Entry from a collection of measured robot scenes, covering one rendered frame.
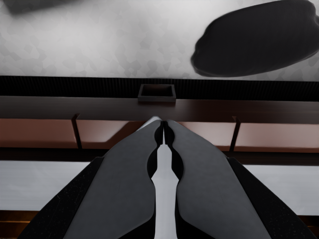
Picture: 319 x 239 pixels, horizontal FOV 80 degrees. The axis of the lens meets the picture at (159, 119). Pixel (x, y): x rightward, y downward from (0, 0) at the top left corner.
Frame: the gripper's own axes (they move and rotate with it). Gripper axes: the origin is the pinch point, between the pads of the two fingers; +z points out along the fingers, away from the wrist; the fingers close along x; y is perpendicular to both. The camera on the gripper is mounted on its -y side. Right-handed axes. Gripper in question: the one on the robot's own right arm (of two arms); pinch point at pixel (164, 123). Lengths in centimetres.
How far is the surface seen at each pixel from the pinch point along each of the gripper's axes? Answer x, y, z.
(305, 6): 19.4, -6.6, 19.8
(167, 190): 0.7, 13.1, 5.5
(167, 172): 0.6, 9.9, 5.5
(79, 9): -12.2, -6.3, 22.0
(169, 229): 1.1, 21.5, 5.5
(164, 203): 0.2, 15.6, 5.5
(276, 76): 19.7, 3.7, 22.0
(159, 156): -0.3, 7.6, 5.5
